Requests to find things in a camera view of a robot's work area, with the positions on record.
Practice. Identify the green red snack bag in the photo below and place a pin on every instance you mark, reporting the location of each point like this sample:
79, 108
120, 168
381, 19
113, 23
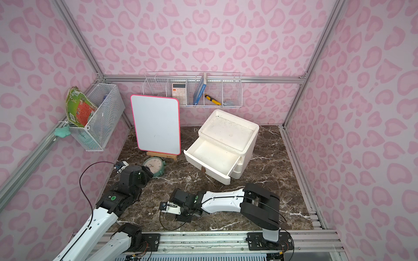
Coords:
79, 109

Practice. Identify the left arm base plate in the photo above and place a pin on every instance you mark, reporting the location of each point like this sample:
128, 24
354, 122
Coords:
150, 241

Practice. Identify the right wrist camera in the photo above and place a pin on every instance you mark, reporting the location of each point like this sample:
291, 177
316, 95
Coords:
170, 208

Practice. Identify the white wire wall basket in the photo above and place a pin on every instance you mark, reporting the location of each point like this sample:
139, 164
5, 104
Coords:
227, 88

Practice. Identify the white calculator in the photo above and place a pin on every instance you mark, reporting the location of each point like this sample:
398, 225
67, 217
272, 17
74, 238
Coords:
179, 92

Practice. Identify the green wall hook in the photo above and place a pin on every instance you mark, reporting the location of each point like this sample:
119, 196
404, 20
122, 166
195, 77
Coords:
62, 132

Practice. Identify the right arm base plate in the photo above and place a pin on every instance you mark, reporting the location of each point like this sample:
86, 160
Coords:
256, 242

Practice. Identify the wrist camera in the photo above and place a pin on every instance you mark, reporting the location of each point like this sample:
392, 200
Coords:
170, 208
120, 166

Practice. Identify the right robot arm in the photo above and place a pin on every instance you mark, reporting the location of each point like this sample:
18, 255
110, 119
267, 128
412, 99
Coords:
257, 204

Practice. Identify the yellow utility knife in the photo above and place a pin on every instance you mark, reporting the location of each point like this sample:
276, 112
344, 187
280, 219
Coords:
214, 101

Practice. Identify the blue book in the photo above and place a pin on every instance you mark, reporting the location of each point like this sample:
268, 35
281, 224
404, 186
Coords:
200, 89

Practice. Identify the wooden whiteboard stand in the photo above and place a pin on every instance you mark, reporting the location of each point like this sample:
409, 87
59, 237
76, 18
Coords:
162, 155

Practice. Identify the white three-drawer cabinet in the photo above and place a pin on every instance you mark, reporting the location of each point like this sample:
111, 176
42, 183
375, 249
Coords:
233, 134

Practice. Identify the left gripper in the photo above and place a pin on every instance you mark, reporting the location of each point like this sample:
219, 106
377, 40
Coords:
129, 176

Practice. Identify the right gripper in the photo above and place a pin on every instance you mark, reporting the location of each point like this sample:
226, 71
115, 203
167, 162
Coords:
178, 202

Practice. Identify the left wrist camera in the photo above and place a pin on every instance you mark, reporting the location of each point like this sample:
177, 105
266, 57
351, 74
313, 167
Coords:
120, 166

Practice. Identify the white drawer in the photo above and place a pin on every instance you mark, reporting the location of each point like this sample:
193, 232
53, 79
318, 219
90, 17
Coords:
213, 160

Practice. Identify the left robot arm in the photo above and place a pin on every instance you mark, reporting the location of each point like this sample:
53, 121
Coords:
106, 212

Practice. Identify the green alarm clock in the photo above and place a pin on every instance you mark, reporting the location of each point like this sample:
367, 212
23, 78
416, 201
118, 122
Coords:
156, 166

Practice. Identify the white mesh side basket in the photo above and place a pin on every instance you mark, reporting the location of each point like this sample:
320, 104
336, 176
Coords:
96, 134

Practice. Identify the pink-framed whiteboard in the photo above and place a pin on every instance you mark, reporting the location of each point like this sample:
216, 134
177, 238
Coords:
157, 123

